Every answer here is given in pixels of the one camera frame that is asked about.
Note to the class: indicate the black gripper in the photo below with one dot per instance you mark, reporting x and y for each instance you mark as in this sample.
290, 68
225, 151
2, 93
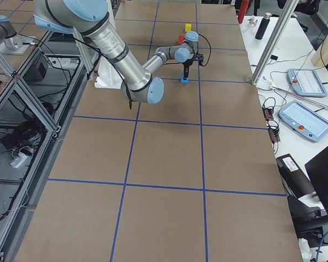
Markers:
187, 63

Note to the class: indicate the blue cube block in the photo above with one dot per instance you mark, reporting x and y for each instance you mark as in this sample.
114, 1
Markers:
184, 80

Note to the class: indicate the red cube block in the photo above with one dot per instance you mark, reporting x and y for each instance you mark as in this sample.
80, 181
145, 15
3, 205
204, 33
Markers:
181, 38

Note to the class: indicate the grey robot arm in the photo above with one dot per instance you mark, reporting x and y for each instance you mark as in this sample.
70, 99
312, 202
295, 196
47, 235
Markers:
91, 19

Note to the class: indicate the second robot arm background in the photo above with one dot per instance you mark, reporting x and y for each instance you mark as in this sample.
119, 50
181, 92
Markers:
7, 31

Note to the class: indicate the yellow cube block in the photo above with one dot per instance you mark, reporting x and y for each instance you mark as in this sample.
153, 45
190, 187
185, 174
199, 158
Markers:
188, 27

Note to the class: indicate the black water bottle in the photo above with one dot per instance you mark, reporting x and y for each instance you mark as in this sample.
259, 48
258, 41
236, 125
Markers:
263, 26

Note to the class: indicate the red fire extinguisher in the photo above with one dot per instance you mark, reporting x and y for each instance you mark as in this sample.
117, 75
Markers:
242, 10

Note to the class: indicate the teach pendant far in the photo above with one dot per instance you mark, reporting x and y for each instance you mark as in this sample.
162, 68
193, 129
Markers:
306, 83

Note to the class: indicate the teach pendant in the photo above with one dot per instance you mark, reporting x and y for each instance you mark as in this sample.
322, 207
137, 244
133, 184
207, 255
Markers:
306, 83
304, 121

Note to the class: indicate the teach pendant near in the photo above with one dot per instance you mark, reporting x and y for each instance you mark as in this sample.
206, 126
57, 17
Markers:
304, 121

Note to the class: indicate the black cardboard box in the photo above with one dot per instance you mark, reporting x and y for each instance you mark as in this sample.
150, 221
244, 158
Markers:
294, 177

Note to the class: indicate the white power strip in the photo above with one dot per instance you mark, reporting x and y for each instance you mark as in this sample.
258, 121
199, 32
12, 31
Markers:
18, 160

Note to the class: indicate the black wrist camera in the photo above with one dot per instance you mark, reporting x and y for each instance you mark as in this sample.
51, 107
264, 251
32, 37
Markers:
199, 58

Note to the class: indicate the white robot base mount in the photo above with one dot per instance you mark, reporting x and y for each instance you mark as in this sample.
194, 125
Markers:
107, 76

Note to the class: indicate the aluminium frame post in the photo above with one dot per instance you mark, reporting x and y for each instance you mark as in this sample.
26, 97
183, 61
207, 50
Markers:
277, 32

